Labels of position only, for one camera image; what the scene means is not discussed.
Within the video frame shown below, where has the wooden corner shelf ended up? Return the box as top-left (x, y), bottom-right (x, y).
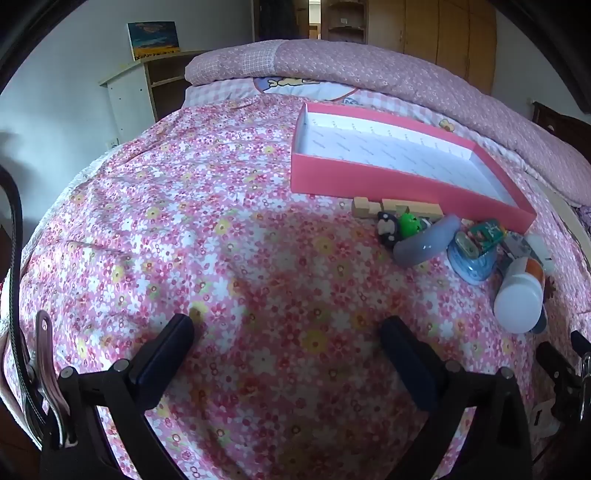
top-left (322, 0), bottom-right (370, 44)

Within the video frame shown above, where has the pink floral quilt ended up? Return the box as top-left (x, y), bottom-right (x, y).
top-left (185, 39), bottom-right (591, 206)

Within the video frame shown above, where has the pink cardboard box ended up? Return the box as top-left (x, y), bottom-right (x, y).
top-left (291, 102), bottom-right (537, 234)

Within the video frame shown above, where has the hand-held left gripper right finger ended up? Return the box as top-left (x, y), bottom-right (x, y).
top-left (380, 316), bottom-right (533, 480)

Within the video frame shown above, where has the grey metal plate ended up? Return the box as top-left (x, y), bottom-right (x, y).
top-left (501, 234), bottom-right (532, 266)

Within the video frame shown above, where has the blue yellow painting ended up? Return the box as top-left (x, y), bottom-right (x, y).
top-left (127, 21), bottom-right (181, 61)

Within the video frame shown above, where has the white round jar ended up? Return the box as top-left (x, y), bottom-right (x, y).
top-left (493, 256), bottom-right (549, 334)

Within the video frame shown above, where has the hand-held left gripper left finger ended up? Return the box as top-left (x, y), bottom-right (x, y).
top-left (41, 314), bottom-right (195, 480)

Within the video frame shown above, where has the beige patterned mat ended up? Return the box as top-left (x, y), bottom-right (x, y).
top-left (519, 171), bottom-right (591, 266)

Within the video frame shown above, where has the blue transparent round case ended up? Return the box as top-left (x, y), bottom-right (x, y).
top-left (448, 233), bottom-right (500, 283)

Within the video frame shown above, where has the green black toy figure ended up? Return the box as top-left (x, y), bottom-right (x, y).
top-left (376, 211), bottom-right (433, 244)

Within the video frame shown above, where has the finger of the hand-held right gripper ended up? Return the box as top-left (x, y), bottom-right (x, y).
top-left (537, 340), bottom-right (581, 394)
top-left (571, 330), bottom-right (591, 359)

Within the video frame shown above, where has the green printed tube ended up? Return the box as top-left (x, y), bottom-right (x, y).
top-left (455, 220), bottom-right (505, 259)

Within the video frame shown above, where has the grey curved plastic piece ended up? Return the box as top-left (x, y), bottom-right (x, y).
top-left (393, 216), bottom-right (461, 267)

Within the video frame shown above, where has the wooden wardrobe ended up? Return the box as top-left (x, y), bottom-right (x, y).
top-left (368, 0), bottom-right (498, 97)

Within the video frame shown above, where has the wooden block puzzle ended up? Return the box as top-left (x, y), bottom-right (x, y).
top-left (352, 196), bottom-right (441, 220)

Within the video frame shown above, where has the pink checked cartoon blanket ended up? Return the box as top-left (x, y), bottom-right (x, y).
top-left (185, 76), bottom-right (462, 134)

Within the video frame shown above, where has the pink floral bedsheet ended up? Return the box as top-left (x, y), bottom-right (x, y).
top-left (9, 97), bottom-right (591, 480)

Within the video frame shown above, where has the white shelf unit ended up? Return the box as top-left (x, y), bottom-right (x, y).
top-left (99, 50), bottom-right (209, 145)

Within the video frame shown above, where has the black cable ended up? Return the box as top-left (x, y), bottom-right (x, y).
top-left (0, 164), bottom-right (61, 450)

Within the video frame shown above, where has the dark wooden headboard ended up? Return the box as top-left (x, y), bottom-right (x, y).
top-left (531, 100), bottom-right (591, 162)

